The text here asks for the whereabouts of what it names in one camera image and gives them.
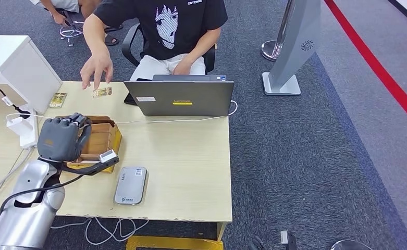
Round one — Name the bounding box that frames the white cable bundle under desk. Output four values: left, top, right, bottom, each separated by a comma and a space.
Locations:
51, 216, 151, 243

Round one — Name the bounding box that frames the light wooden desk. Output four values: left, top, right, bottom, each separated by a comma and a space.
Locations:
0, 80, 233, 242

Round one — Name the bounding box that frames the ID card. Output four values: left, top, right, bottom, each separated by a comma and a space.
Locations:
92, 86, 113, 99

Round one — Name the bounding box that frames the chrome stool base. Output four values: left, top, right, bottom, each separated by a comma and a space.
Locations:
59, 20, 86, 47

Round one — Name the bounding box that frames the white power adapter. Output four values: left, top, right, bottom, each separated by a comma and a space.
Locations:
6, 116, 34, 138

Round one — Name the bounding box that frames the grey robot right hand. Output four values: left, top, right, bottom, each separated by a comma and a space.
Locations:
247, 235, 277, 250

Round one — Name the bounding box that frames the white laptop charging cable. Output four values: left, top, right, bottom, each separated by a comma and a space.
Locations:
115, 99, 239, 125

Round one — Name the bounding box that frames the grey laptop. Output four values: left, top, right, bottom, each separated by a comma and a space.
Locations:
124, 74, 235, 117

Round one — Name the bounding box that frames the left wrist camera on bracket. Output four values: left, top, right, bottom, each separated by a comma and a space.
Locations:
61, 149, 120, 176

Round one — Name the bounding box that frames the person on stool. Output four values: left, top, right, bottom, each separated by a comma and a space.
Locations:
30, 0, 125, 46

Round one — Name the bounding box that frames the person's right hand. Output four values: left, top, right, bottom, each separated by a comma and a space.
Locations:
80, 52, 115, 91

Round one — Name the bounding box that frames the yellow wooden key box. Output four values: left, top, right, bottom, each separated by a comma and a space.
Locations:
55, 115, 123, 174

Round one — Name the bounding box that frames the round chrome base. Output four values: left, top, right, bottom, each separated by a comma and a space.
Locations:
330, 239, 373, 250

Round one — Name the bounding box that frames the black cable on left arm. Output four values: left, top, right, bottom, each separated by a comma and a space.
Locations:
0, 173, 85, 219

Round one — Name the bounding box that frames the grey card reader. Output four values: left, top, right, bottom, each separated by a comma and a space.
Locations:
114, 166, 149, 206

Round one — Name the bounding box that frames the grey kiosk stand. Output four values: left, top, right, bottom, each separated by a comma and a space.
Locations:
262, 0, 323, 96

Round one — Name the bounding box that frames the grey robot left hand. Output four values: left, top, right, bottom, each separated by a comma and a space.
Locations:
37, 112, 93, 163

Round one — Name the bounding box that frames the chrome stanchion post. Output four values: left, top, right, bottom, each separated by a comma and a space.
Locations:
260, 0, 295, 63

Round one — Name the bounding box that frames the white desk power strip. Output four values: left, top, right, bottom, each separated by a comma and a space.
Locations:
18, 108, 40, 150

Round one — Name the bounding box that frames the black office chair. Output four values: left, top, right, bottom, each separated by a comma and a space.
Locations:
121, 22, 217, 74

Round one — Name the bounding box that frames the white box cabinet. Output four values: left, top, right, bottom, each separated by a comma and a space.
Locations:
0, 34, 64, 115

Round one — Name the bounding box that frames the yellow floor tape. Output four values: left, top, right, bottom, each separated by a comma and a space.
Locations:
125, 235, 225, 250

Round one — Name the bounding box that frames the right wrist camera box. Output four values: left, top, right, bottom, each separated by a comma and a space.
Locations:
279, 230, 298, 250

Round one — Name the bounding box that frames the seated person at laptop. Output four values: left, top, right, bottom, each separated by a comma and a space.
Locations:
80, 0, 229, 91

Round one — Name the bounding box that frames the gold patterned card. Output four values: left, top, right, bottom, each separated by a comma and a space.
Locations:
48, 92, 68, 109

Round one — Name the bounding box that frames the person's left hand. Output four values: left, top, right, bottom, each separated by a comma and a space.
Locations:
172, 58, 194, 76

